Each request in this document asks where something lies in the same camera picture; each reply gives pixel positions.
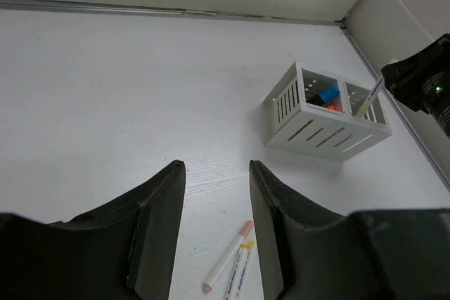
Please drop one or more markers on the white marker orange-yellow cap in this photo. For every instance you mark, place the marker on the white marker orange-yellow cap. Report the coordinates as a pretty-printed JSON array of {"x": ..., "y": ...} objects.
[{"x": 238, "y": 266}]

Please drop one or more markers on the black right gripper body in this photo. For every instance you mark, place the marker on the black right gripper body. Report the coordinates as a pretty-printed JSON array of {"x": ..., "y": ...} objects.
[{"x": 421, "y": 82}]

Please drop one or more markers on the white marker with pink cap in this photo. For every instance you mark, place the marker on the white marker with pink cap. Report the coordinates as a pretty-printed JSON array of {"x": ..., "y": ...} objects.
[{"x": 226, "y": 256}]

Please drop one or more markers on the white two-compartment pen holder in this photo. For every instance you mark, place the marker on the white two-compartment pen holder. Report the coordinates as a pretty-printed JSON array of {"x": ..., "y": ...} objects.
[{"x": 298, "y": 126}]

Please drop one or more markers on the blue-capped black highlighter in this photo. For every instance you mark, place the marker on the blue-capped black highlighter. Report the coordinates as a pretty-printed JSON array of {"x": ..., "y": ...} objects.
[{"x": 325, "y": 97}]

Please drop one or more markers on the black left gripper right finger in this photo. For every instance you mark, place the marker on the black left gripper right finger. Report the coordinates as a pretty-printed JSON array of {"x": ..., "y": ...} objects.
[{"x": 307, "y": 251}]

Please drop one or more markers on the white marker pale yellow cap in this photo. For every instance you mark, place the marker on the white marker pale yellow cap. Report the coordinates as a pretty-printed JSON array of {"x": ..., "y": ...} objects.
[{"x": 372, "y": 95}]

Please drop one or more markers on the orange-capped black highlighter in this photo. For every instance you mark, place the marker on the orange-capped black highlighter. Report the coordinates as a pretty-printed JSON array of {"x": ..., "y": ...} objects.
[{"x": 334, "y": 106}]

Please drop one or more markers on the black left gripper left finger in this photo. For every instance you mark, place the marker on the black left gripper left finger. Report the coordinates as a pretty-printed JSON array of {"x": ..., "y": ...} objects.
[{"x": 123, "y": 249}]

